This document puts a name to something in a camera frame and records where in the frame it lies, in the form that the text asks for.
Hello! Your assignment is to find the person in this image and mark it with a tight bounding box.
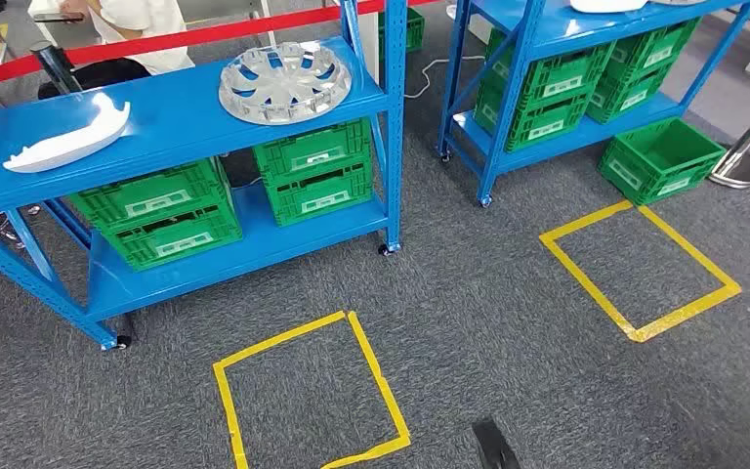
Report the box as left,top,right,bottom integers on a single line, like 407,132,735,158
27,0,196,102

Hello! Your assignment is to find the white curved plastic part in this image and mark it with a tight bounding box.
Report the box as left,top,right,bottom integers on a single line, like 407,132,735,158
2,92,132,175
568,0,649,15

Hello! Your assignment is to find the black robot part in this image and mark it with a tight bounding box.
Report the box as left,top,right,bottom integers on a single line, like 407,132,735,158
471,418,522,469

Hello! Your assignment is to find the white desk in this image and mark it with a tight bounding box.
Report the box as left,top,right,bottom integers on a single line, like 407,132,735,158
355,0,380,82
174,0,279,50

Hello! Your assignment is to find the chrome stanchion with base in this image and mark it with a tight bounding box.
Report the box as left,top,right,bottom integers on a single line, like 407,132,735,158
709,87,750,191

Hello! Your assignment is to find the white floor cable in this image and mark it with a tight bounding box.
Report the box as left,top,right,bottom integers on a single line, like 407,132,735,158
404,55,486,101

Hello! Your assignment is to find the black stanchion post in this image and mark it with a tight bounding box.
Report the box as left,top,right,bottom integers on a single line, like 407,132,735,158
30,40,85,99

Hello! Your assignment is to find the red barrier belt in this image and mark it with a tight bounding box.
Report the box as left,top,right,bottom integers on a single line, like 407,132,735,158
0,0,441,93

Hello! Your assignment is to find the blue metal shelf rack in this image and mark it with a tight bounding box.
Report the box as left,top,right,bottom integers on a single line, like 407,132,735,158
0,0,410,352
437,0,750,208

